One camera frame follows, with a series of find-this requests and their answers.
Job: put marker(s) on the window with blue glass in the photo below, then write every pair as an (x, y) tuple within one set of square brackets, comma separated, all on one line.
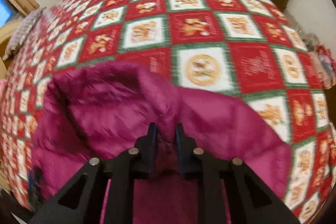
[(7, 11)]

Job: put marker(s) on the grey patterned pillow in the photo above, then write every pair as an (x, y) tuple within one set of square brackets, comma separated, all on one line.
[(21, 33)]

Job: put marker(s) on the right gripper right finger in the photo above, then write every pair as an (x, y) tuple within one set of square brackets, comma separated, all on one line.
[(194, 163)]

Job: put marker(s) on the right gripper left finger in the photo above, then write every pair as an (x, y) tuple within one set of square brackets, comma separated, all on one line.
[(135, 163)]

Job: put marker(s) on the cream wooden headboard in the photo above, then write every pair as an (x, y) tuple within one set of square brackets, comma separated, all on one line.
[(6, 33)]

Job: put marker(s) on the clutter pile beside bed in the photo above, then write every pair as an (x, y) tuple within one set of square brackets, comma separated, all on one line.
[(320, 55)]

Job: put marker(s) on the red patchwork bear bedspread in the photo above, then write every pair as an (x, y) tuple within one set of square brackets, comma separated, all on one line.
[(244, 49)]

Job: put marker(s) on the magenta puffer jacket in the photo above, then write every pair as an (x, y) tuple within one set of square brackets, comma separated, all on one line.
[(100, 111)]

